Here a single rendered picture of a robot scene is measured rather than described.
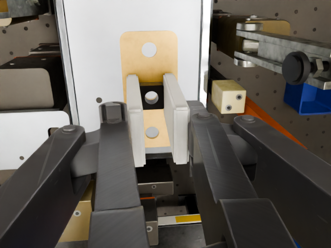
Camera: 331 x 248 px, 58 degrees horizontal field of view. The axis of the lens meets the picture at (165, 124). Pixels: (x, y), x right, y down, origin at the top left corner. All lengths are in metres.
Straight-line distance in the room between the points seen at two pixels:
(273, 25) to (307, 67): 0.17
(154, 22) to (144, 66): 0.25
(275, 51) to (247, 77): 0.47
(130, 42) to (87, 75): 0.28
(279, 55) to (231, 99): 0.10
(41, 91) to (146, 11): 0.21
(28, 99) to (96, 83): 0.12
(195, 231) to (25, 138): 0.34
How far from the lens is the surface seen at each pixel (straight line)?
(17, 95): 0.53
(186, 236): 0.59
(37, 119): 0.51
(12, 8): 0.42
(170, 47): 0.20
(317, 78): 0.31
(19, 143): 0.54
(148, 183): 0.55
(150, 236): 0.52
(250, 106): 0.44
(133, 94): 0.16
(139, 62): 0.20
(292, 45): 0.33
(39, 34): 0.79
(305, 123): 0.96
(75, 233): 0.54
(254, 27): 0.41
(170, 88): 0.17
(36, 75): 0.51
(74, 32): 0.46
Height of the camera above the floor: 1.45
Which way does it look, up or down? 66 degrees down
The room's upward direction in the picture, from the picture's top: 166 degrees clockwise
